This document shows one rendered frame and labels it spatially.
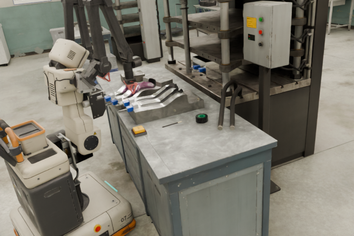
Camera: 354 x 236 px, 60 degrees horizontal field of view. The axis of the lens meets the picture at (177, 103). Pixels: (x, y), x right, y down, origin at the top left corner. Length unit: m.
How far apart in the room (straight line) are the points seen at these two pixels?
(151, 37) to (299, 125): 4.26
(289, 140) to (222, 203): 1.29
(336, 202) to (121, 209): 1.60
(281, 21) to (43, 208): 1.79
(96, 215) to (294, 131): 1.79
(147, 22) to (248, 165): 5.04
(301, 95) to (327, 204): 0.89
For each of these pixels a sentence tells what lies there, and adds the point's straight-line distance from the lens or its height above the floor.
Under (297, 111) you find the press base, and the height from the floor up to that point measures 0.50.
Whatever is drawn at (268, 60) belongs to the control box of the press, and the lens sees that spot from 2.11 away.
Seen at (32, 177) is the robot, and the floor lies 0.76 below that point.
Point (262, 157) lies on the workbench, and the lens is 1.82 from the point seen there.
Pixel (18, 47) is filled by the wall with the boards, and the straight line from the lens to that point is 9.34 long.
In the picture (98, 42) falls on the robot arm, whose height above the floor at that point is 1.38.
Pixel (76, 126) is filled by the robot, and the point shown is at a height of 0.87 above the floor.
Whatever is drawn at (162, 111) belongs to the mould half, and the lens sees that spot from 2.09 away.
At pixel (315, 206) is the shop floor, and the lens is 2.66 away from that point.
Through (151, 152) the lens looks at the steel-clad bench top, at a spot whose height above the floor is 0.80.
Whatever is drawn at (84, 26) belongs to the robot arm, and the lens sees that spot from 2.28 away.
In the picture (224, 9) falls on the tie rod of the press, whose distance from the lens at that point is 2.27.
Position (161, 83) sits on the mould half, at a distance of 2.47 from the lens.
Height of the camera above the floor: 1.69
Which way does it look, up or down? 23 degrees down
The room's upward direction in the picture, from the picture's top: 5 degrees counter-clockwise
